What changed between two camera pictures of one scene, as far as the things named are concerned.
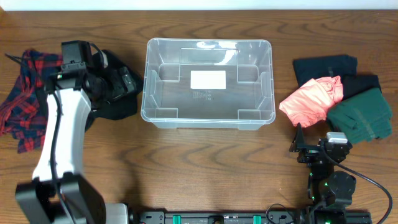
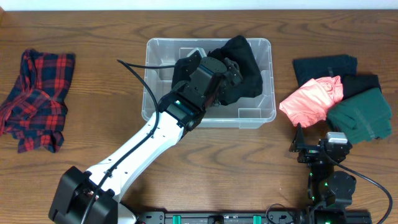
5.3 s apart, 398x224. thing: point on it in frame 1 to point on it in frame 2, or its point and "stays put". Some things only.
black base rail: (343, 216) stays put
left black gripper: (125, 83) to (234, 74)
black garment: (124, 107) to (239, 51)
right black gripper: (310, 151) stays put
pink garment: (310, 103) stays put
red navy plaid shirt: (24, 107) stays put
